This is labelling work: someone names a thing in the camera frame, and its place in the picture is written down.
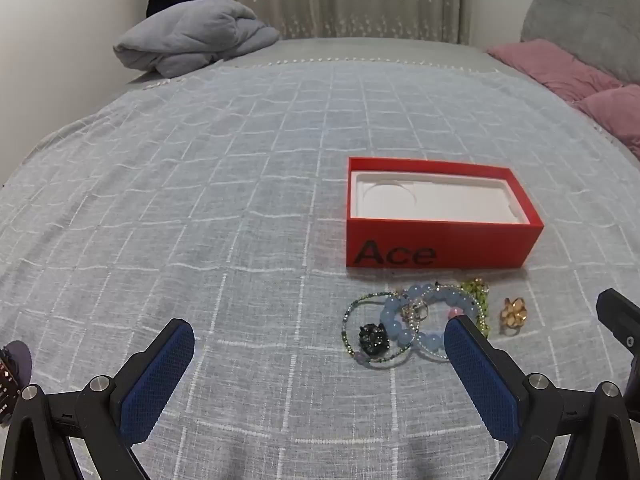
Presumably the gold flower ring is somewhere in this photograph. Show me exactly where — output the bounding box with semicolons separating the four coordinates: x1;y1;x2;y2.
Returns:
500;297;528;336

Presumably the thin green beaded bracelet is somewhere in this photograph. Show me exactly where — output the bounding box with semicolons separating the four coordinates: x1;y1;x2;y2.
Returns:
342;294;416;368

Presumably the dark patterned object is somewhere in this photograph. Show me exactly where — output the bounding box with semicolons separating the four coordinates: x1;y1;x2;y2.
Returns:
0;340;33;427

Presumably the blue bead bracelet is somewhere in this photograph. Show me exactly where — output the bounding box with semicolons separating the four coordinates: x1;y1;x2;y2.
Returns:
380;284;483;361

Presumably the grey pillow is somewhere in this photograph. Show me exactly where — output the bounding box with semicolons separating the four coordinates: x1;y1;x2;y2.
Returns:
520;0;640;86

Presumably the folded grey blanket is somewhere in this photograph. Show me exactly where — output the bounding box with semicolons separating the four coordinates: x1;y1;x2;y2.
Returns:
113;0;281;80

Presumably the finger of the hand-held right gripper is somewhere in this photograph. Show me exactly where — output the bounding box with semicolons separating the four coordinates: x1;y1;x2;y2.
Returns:
596;288;640;363

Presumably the pink pillow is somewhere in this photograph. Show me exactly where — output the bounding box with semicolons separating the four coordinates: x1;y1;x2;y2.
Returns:
487;39;623;106
572;84;640;161

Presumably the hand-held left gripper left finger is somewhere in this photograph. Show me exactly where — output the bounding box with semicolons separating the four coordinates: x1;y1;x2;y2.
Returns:
0;318;196;480

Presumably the red cardboard box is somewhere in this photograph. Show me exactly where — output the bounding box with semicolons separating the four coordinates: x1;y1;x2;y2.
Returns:
345;156;545;272

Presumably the green bead bracelet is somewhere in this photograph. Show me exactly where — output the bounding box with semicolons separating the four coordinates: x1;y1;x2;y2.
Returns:
460;277;493;338

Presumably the black hair claw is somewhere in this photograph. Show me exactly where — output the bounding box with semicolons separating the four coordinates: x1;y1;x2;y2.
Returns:
357;323;391;358

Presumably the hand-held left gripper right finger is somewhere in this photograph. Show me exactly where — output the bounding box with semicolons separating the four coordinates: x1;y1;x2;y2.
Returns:
444;315;640;480

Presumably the grey checked bedspread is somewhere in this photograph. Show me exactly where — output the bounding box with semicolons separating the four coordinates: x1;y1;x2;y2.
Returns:
0;52;640;480

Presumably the clear bead bracelet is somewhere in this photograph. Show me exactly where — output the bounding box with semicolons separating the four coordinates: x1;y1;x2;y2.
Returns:
410;286;453;362

